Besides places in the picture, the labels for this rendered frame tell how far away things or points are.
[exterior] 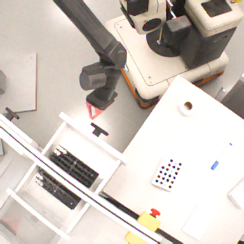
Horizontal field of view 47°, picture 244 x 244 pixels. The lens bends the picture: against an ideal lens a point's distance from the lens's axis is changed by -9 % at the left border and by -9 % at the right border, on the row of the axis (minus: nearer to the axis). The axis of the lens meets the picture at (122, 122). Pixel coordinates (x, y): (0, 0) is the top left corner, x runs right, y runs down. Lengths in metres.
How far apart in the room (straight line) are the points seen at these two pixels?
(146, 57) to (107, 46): 1.03
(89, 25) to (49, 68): 1.44
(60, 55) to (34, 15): 0.48
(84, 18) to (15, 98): 1.45
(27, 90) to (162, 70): 0.95
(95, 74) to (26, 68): 1.41
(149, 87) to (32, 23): 1.16
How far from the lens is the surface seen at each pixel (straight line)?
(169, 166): 1.20
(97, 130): 1.07
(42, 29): 2.42
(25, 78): 2.21
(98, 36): 0.84
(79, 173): 1.07
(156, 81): 1.82
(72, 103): 2.09
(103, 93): 0.95
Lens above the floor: 1.95
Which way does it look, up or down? 75 degrees down
